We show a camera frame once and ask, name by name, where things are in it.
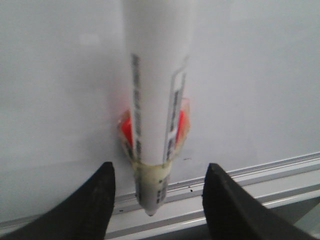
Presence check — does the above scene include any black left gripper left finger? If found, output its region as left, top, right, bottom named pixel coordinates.
left=1, top=162, right=116, bottom=240

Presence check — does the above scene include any white black-ink whiteboard marker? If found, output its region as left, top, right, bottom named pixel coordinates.
left=122, top=0, right=196, bottom=216

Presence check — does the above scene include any red round magnet with tape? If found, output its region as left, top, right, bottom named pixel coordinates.
left=117, top=97, right=191, bottom=162

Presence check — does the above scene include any white metal pegboard stand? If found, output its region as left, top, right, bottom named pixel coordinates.
left=105, top=181, right=320, bottom=240

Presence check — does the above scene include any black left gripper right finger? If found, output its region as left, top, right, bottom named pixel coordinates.
left=202, top=163, right=314, bottom=240

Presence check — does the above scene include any white whiteboard with aluminium frame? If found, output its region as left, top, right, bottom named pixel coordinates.
left=0, top=0, right=320, bottom=239

